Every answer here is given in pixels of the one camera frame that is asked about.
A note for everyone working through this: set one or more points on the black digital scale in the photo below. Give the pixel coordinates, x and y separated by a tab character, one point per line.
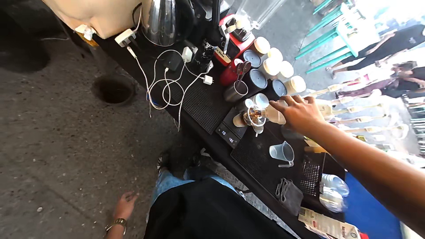
228	133

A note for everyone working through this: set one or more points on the row of pump bottles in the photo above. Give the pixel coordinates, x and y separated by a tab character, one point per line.
365	118

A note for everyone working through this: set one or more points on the black tablecloth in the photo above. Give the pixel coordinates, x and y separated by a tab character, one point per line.
206	141

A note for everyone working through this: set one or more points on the white plug adapter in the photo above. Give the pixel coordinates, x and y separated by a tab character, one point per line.
187	54

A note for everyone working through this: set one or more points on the black power adapter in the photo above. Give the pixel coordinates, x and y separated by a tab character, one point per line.
172	61

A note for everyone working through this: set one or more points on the black plastic basket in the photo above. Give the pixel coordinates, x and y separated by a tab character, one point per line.
310	176

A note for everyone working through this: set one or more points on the dark gray cloth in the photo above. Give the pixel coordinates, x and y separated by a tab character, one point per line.
290	197

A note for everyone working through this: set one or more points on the person's right fingers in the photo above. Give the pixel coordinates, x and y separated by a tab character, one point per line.
288	100

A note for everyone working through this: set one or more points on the white crumpled tissue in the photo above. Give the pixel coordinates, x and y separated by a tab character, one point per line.
86	32

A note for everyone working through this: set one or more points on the person's right hand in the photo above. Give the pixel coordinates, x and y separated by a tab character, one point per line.
302	114

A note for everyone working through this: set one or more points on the person's body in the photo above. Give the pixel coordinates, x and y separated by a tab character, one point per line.
206	212

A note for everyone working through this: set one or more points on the clear bottle with beige liquid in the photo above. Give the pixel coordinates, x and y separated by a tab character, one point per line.
275	115

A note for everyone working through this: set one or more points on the small brown-filled cup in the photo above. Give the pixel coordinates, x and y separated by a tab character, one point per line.
238	120

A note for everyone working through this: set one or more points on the person's right forearm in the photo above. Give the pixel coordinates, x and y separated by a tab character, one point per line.
368	154

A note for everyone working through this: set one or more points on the person's legs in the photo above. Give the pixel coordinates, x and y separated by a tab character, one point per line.
169	182

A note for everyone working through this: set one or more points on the clear plastic container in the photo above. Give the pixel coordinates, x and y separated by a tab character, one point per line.
262	11

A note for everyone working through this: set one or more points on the white power strip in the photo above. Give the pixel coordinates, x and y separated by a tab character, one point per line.
124	37

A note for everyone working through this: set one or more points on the dark gray cup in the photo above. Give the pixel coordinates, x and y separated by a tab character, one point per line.
291	133

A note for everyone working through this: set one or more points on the clear measuring jug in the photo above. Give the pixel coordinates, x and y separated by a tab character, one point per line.
281	153

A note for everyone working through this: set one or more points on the jar with dark lid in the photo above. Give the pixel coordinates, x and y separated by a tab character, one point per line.
279	88
252	59
258	79

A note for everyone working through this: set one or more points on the dark metal spoon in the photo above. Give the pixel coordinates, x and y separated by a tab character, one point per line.
239	70
246	68

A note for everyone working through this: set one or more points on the beige printed carton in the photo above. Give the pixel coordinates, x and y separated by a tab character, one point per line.
327	223

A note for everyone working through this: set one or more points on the small white-lidded jar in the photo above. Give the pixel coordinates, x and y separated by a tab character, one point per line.
247	104

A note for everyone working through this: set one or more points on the silver kettle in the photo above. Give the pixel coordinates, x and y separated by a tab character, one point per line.
161	23

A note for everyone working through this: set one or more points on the person's left hand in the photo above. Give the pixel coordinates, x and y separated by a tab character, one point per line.
124	207

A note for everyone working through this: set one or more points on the red machine with lever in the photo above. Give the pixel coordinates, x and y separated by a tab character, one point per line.
237	44

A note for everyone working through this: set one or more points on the red canister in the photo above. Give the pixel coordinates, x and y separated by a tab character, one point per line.
227	75

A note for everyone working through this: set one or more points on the black perforated mat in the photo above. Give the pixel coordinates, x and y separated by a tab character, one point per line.
204	106
255	156

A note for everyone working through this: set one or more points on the brown round bucket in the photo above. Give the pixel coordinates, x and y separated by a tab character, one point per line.
114	89

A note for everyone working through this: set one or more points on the small white charger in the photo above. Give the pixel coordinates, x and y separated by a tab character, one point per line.
208	80

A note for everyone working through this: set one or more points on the white-lidded container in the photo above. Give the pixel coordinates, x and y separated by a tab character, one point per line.
296	84
262	45
275	53
271	66
286	69

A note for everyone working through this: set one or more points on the blue cloth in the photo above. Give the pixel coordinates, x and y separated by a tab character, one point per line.
372	199

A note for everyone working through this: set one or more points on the person's left forearm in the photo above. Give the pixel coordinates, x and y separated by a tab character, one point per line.
116	230

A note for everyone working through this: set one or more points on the stainless steel cup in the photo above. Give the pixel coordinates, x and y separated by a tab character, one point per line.
234	92

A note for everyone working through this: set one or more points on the clear cup with ice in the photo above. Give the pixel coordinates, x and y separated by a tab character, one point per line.
255	116

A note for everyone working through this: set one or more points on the beige bag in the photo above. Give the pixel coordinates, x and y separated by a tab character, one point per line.
96	13

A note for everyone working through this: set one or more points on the table with green legs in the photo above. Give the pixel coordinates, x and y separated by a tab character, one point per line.
347	36

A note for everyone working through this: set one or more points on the yellow brown box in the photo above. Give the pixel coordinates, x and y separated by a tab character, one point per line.
313	147

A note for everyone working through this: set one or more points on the person's left fingers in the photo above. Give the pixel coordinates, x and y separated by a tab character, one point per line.
131	196

